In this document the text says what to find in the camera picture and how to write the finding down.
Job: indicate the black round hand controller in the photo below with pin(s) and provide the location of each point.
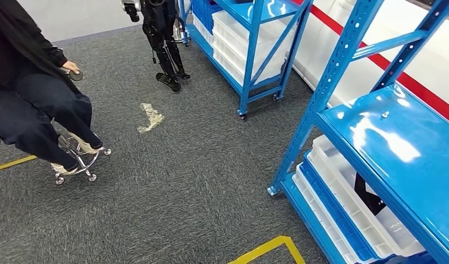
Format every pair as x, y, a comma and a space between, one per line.
75, 75

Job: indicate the blue metal shelf rack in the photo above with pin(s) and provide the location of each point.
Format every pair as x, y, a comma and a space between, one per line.
392, 145
251, 54

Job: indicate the black part in crate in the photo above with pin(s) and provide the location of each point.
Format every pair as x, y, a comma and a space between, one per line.
370, 198

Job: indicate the white plastic crate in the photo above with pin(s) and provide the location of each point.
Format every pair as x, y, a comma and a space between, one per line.
202, 33
231, 22
228, 45
332, 160
321, 226
228, 62

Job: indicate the crumpled clear plastic wrap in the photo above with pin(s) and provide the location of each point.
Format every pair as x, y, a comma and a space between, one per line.
151, 116

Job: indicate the blue plastic crate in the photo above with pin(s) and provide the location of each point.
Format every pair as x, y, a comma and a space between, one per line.
204, 11
341, 222
417, 259

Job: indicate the yellow floor tape square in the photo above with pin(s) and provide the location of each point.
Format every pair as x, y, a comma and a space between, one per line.
268, 247
13, 163

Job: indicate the chrome stool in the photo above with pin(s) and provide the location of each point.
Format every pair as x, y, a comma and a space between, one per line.
75, 153

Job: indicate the small silver bolt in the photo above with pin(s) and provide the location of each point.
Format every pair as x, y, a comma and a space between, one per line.
385, 115

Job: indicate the seated person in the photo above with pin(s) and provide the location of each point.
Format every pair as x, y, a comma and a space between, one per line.
27, 94

